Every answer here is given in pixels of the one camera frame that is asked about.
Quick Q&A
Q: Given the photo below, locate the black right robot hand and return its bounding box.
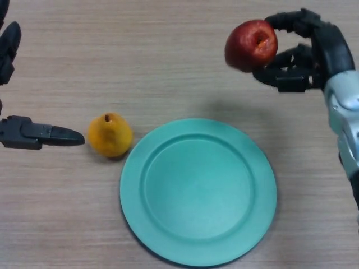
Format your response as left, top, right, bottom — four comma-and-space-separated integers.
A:
251, 8, 356, 94

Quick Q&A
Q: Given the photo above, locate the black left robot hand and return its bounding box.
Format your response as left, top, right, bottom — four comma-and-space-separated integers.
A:
0, 0, 85, 151

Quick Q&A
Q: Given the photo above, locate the green round plate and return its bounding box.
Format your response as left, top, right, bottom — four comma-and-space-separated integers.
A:
119, 118, 278, 266

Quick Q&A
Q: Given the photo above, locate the yellow pear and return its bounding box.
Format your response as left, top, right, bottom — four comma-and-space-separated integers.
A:
87, 112, 134, 157

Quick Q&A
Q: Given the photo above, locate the red apple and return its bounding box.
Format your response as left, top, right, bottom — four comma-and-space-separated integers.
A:
224, 19, 279, 73

